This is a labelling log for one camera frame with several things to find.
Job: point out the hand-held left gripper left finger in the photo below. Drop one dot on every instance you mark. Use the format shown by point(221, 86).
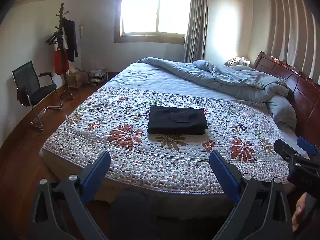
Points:
point(97, 172)

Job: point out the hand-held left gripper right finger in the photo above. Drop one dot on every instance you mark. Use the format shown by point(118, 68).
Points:
point(222, 172)

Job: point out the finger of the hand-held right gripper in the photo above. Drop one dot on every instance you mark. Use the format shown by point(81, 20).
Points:
point(286, 150)
point(307, 146)

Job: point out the black pants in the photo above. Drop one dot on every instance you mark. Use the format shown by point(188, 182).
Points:
point(175, 120)

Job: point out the person's right hand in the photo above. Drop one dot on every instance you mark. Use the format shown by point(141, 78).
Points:
point(298, 210)

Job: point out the grey-blue pillow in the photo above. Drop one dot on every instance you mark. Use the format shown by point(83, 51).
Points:
point(282, 112)

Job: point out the dark wooden headboard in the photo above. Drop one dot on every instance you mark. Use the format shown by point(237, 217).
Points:
point(305, 97)

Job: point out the floral quilted bedspread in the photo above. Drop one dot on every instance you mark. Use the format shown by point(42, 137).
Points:
point(112, 120)

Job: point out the light blue comforter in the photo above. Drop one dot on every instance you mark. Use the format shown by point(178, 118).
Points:
point(225, 80)

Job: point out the striped storage basket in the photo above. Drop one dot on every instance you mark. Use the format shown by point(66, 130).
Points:
point(96, 78)

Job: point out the light brown box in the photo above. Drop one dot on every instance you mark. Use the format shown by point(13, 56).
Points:
point(75, 78)

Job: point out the pale bundle beside the headboard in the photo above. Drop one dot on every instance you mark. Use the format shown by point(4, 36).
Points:
point(237, 61)

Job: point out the dark red cloth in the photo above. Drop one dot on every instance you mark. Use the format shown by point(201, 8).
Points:
point(22, 96)

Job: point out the red bag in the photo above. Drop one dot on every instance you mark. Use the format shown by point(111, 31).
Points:
point(60, 62)

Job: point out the black mesh chair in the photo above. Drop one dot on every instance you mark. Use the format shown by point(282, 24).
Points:
point(25, 77)

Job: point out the beige striped curtain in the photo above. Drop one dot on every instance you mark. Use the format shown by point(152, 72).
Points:
point(292, 25)

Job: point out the black hanging garment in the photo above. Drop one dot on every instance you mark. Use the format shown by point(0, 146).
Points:
point(70, 37)

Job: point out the black clothes hanger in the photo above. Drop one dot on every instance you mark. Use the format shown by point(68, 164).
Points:
point(53, 38)

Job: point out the grey curtain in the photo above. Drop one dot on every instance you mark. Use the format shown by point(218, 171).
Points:
point(197, 17)

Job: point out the wooden coat rack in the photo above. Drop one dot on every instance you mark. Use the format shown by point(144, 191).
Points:
point(60, 12)

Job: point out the wooden framed window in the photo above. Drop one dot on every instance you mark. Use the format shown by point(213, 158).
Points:
point(150, 10)

